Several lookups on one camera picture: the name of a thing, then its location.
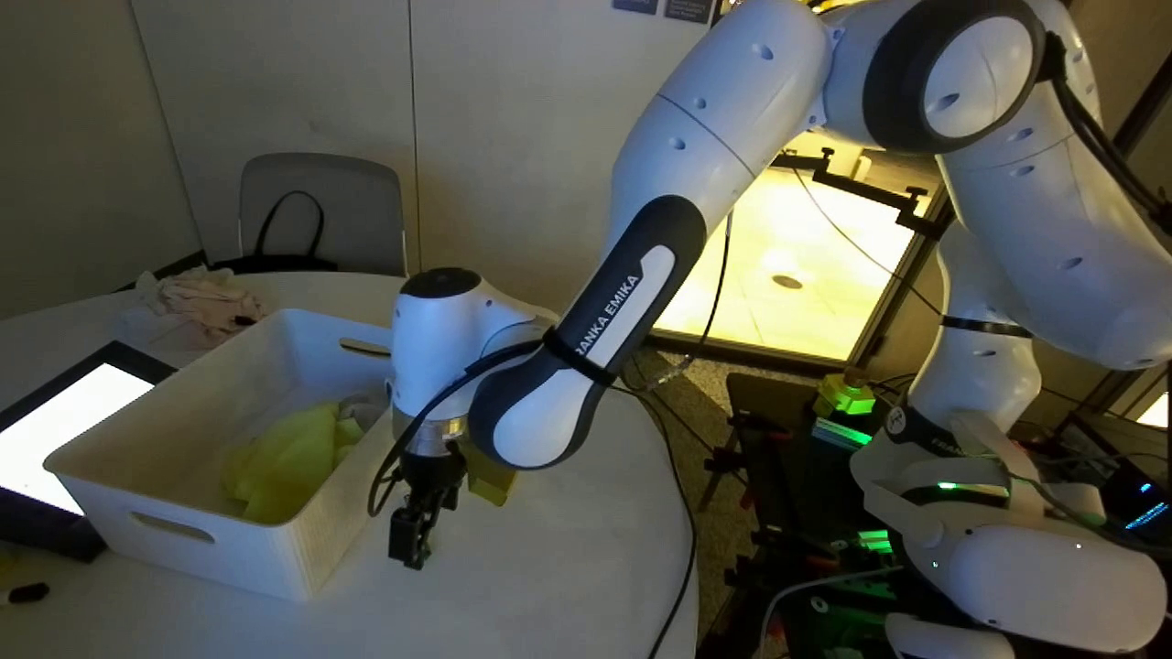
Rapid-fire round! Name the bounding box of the black bag strap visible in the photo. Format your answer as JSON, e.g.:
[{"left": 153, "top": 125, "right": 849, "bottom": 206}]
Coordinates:
[{"left": 249, "top": 186, "right": 331, "bottom": 265}]

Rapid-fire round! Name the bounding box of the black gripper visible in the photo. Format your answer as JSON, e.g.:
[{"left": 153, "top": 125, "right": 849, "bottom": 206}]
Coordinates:
[{"left": 386, "top": 451, "right": 476, "bottom": 573}]

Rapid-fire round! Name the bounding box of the pink crumpled cloth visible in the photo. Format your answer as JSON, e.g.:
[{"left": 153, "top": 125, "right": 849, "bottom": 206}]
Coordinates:
[{"left": 131, "top": 264, "right": 280, "bottom": 344}]

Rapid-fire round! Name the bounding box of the black equipment cart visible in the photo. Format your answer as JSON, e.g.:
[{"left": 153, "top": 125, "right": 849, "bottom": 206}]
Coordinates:
[{"left": 698, "top": 362, "right": 945, "bottom": 659}]

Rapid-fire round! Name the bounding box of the bright yellow towel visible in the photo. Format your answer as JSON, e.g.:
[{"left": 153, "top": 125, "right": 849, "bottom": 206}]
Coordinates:
[{"left": 215, "top": 397, "right": 369, "bottom": 525}]

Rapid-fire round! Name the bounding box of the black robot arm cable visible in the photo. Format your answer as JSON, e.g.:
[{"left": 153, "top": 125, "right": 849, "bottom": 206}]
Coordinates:
[{"left": 361, "top": 213, "right": 741, "bottom": 522}]

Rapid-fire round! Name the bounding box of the grey chair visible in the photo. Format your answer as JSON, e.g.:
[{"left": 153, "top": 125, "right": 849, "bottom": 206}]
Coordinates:
[{"left": 233, "top": 148, "right": 411, "bottom": 276}]

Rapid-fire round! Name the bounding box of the white plastic basket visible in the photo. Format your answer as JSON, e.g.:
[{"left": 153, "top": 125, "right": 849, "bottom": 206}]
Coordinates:
[{"left": 45, "top": 303, "right": 444, "bottom": 603}]

